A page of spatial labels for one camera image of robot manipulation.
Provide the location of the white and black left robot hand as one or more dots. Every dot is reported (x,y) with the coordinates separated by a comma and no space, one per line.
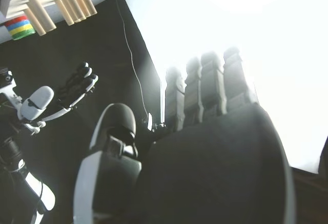
(210,172)

